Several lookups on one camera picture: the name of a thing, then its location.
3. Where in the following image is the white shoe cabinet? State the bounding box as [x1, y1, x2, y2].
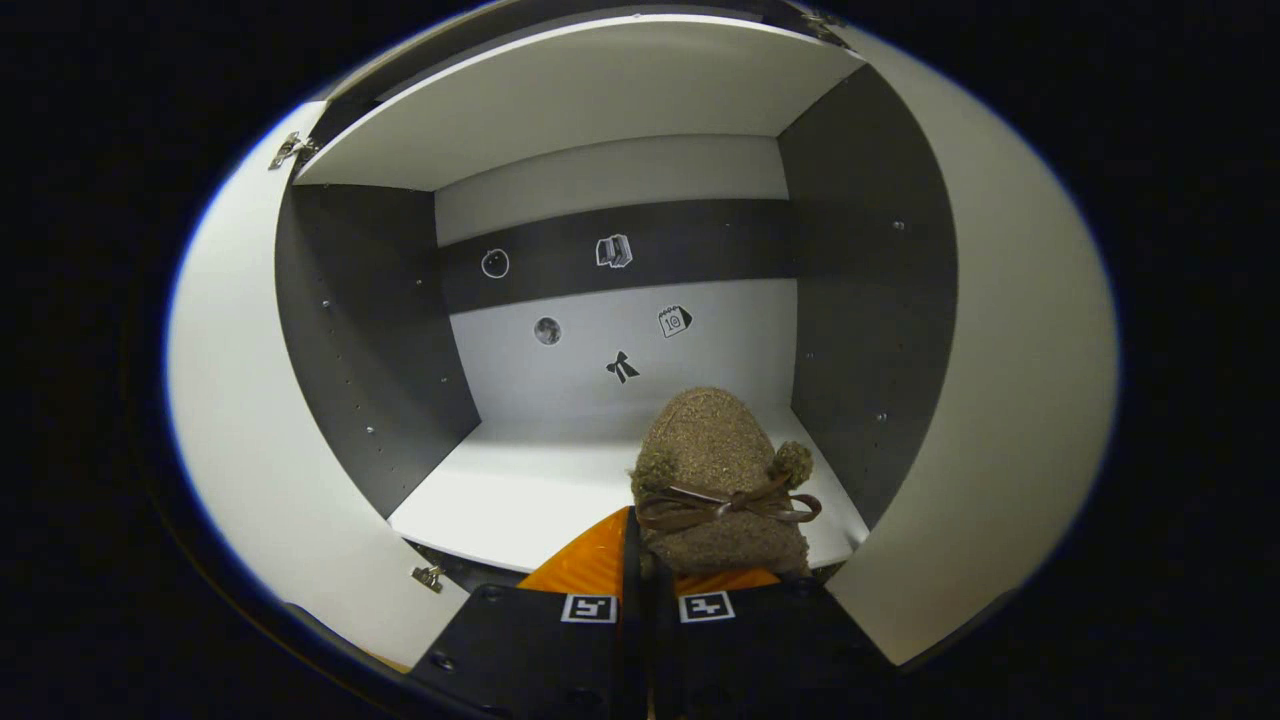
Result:
[165, 0, 1121, 671]

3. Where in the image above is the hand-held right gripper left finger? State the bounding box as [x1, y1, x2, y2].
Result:
[405, 505, 641, 720]

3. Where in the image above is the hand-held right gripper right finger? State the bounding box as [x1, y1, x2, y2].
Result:
[640, 565, 901, 720]

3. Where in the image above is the brown fuzzy shoe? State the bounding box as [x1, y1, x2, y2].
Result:
[628, 387, 823, 581]

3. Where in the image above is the white cabinet door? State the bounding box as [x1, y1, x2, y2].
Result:
[165, 100, 471, 671]
[825, 25, 1121, 666]

